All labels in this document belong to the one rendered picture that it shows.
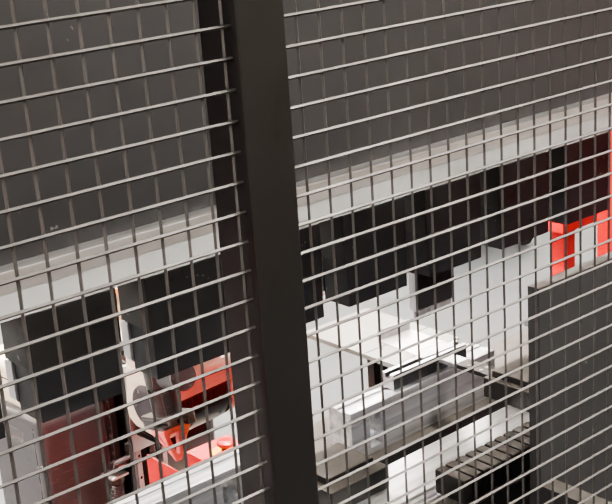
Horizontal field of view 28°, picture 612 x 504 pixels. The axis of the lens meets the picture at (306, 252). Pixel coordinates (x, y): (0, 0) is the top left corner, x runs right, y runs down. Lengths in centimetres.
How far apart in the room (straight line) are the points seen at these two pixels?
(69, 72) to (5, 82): 8
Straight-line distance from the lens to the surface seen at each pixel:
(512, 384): 220
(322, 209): 205
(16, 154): 151
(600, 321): 185
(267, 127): 100
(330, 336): 249
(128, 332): 194
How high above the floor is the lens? 192
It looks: 18 degrees down
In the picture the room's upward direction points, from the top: 4 degrees counter-clockwise
